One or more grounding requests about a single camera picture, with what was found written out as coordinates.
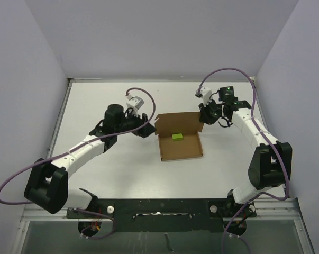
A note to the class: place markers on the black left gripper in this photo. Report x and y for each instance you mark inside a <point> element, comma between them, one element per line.
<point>145,130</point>

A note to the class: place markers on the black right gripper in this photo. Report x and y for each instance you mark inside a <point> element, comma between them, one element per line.
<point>204,117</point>

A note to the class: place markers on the brown cardboard box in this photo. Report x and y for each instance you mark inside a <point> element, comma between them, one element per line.
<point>186,123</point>

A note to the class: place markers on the green wooden block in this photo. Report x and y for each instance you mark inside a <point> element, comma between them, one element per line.
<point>177,136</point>

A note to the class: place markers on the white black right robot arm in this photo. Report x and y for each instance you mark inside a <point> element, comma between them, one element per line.
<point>270,165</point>

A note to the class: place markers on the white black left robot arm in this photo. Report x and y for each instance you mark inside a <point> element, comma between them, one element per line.
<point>48,183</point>

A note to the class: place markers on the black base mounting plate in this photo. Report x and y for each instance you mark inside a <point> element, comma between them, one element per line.
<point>174,215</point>

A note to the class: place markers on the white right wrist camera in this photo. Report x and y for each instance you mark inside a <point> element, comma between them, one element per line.
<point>205,94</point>

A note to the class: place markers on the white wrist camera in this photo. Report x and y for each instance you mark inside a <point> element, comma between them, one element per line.
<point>134,104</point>
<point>205,94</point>

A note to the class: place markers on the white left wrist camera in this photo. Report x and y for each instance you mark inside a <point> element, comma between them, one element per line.
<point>134,104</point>

